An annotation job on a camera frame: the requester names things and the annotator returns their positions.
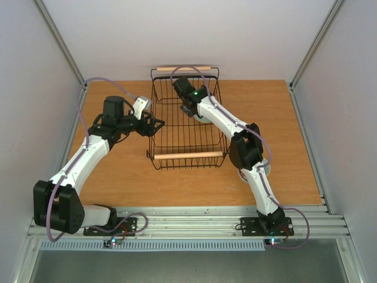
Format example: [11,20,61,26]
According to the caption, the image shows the right small circuit board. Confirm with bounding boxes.
[264,238,286,246]

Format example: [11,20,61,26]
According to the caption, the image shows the left small circuit board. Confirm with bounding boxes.
[102,239,122,248]

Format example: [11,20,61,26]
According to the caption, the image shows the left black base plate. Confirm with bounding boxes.
[83,217,138,236]

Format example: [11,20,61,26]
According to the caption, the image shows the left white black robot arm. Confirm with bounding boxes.
[33,96,164,235]

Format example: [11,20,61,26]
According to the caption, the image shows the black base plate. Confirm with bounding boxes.
[83,217,138,236]
[239,217,295,236]

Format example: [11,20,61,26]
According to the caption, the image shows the small circuit board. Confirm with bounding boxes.
[264,238,286,246]
[102,239,122,248]

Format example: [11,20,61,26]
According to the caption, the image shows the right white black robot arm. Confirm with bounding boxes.
[172,77,285,235]

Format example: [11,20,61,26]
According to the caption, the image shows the white blue patterned bowl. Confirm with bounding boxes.
[237,158,271,183]

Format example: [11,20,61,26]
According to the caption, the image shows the black wire dish rack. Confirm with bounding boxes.
[147,67,229,170]

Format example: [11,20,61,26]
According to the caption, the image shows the celadon green bowl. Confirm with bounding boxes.
[193,114,211,123]

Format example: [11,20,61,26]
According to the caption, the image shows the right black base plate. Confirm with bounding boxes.
[239,217,295,236]

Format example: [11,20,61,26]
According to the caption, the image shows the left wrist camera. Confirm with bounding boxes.
[133,96,152,120]

